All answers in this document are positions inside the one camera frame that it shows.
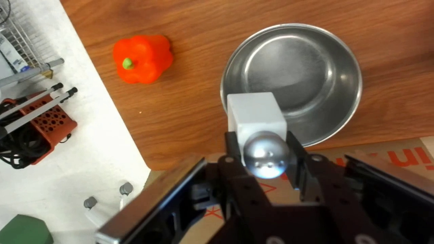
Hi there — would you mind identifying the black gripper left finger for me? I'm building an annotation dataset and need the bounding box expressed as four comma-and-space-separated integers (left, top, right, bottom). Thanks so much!
205, 131, 278, 244

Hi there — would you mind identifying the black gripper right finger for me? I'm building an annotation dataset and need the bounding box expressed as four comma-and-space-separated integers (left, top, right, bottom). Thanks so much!
285, 131, 411, 244

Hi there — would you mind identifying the white shaker with silver cap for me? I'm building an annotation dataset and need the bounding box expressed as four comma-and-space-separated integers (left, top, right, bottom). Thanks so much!
225, 91, 292, 180

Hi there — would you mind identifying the metal bowl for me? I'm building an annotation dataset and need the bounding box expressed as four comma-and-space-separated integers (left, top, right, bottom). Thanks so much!
218, 22, 363, 150

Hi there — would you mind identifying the brown cardboard sheet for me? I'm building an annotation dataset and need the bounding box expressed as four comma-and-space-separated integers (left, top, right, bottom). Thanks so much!
146, 135, 434, 244

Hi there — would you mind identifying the orange toy bell pepper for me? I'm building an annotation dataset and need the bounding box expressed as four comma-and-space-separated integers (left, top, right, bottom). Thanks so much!
111, 35, 175, 86

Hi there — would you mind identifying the orange plastic crate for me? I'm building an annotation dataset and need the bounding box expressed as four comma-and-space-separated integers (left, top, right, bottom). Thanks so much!
8, 94, 79, 166

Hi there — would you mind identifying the camera tripod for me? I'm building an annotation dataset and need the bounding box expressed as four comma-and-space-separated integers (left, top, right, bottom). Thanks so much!
0, 58, 79, 142

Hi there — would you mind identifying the black cable bundle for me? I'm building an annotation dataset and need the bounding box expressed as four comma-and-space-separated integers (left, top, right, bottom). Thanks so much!
0, 97, 49, 171

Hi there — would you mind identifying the white wire rack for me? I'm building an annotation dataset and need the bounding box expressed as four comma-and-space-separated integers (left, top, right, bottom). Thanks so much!
0, 0, 49, 83

